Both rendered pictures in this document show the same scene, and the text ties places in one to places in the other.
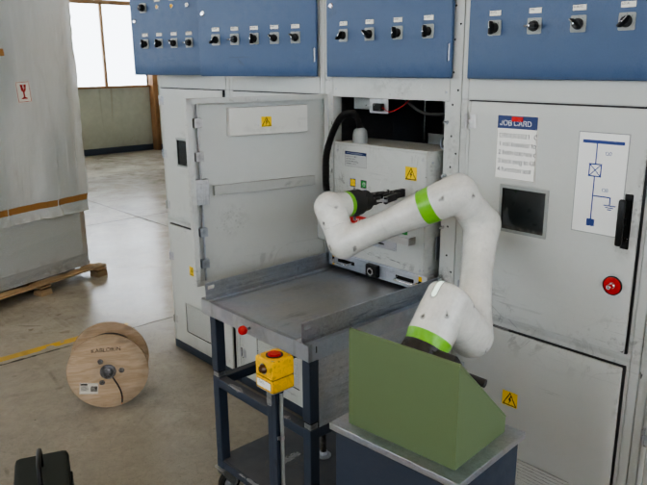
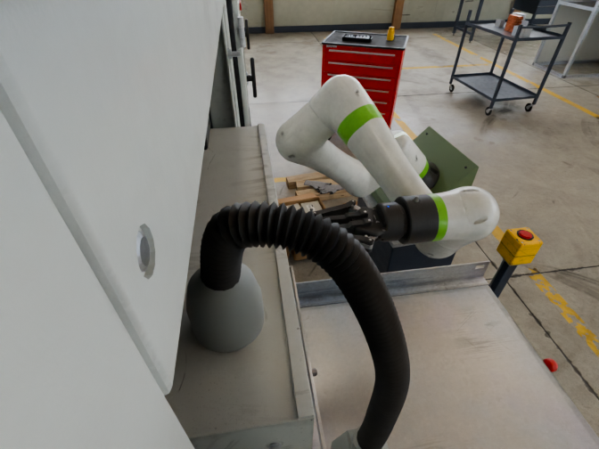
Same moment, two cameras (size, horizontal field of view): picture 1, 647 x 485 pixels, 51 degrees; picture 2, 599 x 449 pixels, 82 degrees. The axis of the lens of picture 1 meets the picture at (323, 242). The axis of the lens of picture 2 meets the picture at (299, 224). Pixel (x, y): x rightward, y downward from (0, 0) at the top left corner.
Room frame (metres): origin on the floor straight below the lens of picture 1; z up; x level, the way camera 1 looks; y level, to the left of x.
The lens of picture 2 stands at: (2.90, 0.00, 1.65)
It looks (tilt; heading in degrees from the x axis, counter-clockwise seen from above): 40 degrees down; 214
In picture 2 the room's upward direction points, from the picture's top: straight up
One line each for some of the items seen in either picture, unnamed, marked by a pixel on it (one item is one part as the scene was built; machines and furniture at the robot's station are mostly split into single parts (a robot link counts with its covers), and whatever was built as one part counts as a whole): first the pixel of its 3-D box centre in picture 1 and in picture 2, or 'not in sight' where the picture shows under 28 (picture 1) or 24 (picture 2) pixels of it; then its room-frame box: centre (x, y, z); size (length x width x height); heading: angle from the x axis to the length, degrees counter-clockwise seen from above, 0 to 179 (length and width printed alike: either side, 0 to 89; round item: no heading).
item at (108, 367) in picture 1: (109, 364); not in sight; (3.26, 1.12, 0.20); 0.40 x 0.22 x 0.40; 103
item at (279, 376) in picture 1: (274, 370); (519, 246); (1.79, 0.14, 0.85); 0.08 x 0.08 x 0.10; 42
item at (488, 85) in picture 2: not in sight; (500, 61); (-2.09, -0.46, 0.48); 0.90 x 0.60 x 0.96; 46
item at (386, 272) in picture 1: (378, 268); not in sight; (2.64, -0.22, 0.89); 0.54 x 0.05 x 0.06; 42
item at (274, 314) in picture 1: (322, 304); (410, 386); (2.43, 0.01, 0.82); 0.68 x 0.62 x 0.06; 132
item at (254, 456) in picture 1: (323, 390); not in sight; (2.43, 0.01, 0.46); 0.64 x 0.58 x 0.66; 132
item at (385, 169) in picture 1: (376, 208); not in sight; (2.62, -0.21, 1.15); 0.48 x 0.01 x 0.48; 42
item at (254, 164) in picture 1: (261, 187); not in sight; (2.78, 0.25, 1.21); 0.63 x 0.07 x 0.74; 121
